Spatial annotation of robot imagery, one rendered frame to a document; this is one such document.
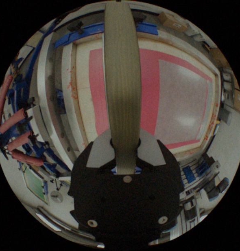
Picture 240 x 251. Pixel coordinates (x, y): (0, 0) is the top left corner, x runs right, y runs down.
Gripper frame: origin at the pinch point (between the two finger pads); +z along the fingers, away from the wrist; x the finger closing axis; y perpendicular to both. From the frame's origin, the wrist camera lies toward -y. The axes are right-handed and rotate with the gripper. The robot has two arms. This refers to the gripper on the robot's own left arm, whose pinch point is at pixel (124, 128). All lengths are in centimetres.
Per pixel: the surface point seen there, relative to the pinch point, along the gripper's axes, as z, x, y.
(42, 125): 3.7, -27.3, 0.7
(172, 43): 11.6, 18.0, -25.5
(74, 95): 11.4, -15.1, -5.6
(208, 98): 12.9, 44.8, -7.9
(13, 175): -92, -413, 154
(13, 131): -1, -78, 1
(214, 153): 56, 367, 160
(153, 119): 13.7, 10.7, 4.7
